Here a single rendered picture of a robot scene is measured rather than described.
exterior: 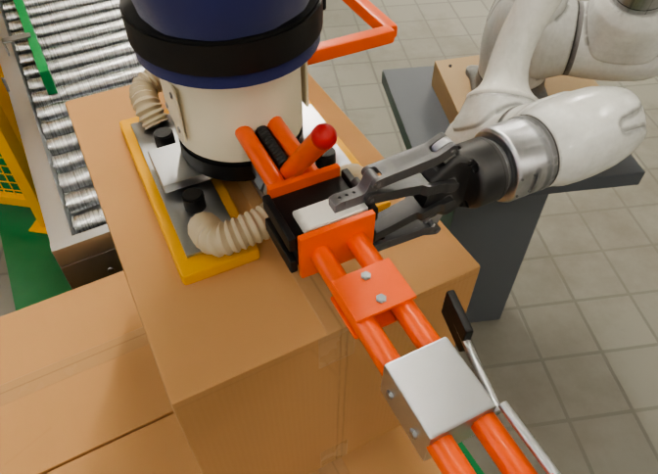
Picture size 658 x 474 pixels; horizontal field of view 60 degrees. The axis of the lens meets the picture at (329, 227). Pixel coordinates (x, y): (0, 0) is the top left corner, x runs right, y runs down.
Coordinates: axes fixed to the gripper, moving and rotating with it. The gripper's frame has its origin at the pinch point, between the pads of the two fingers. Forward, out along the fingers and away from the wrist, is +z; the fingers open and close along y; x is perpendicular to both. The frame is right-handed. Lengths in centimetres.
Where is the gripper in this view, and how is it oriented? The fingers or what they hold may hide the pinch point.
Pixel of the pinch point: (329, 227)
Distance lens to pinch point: 58.1
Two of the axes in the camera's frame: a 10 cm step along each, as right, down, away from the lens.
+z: -8.9, 3.3, -3.0
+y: 0.0, 6.8, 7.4
